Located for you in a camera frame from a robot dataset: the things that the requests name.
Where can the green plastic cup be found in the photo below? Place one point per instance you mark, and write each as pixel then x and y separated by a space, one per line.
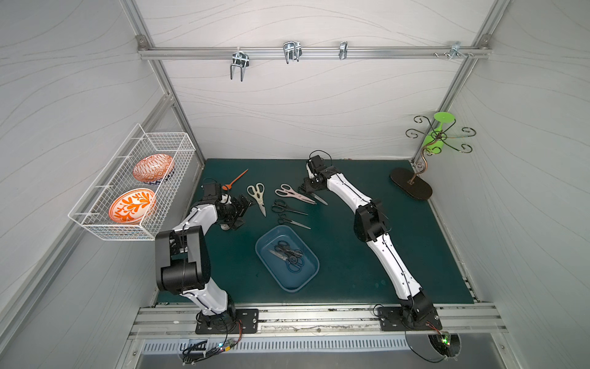
pixel 434 140

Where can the black handled large scissors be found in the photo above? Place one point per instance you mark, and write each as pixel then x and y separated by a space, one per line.
pixel 291 263

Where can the orange plastic spoon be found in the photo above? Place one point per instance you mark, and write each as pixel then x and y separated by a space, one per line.
pixel 229 186

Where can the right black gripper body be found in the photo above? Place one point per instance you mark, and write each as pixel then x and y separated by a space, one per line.
pixel 309 185

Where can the white wire basket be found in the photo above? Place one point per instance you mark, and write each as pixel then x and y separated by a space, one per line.
pixel 91 211

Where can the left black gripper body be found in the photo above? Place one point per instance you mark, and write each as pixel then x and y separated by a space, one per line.
pixel 239 207

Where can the metal hook small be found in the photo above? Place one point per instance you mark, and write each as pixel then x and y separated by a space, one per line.
pixel 343 48

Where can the black scissors lower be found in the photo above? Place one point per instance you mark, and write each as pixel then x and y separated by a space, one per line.
pixel 283 219

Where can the orange patterned bowl upper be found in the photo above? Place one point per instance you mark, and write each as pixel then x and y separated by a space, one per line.
pixel 154 169

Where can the metal hook left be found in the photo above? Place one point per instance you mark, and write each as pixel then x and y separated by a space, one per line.
pixel 240 61

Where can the orange patterned bowl lower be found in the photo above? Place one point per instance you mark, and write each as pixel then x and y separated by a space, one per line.
pixel 133 206

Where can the orange patterned bowl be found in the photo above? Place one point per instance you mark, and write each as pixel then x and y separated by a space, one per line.
pixel 133 206
pixel 154 169

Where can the white perforated cable duct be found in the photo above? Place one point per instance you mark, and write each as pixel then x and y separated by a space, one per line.
pixel 252 345

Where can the blue handled scissors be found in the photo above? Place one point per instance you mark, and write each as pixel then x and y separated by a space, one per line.
pixel 300 262

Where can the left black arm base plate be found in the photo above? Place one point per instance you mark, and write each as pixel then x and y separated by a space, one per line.
pixel 243 321

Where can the black scissors middle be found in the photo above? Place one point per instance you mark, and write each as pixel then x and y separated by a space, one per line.
pixel 280 206

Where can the metal hook right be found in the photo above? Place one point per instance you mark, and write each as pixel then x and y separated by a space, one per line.
pixel 455 52

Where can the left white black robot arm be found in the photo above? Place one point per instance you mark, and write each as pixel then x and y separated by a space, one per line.
pixel 182 260

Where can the black metal cup tree stand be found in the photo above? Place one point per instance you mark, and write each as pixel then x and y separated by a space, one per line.
pixel 410 181

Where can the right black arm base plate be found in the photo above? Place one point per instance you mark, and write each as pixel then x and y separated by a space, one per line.
pixel 396 318

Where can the pink grey handled scissors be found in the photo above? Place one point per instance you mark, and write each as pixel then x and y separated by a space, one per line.
pixel 286 191

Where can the aluminium rail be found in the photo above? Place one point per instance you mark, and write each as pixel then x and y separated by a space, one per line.
pixel 309 53
pixel 290 320

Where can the aluminium front rail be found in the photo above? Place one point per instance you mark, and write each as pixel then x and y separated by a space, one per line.
pixel 290 320

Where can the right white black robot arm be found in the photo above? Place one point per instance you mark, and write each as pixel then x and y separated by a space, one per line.
pixel 371 227

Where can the metal hook middle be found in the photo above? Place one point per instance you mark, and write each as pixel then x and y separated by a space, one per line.
pixel 292 51

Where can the aluminium top rail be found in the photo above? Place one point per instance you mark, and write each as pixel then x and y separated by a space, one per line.
pixel 309 53

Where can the blue plastic storage box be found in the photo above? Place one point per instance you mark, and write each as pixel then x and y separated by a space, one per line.
pixel 288 281

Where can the cream handled kitchen scissors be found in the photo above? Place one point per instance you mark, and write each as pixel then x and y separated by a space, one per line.
pixel 256 191

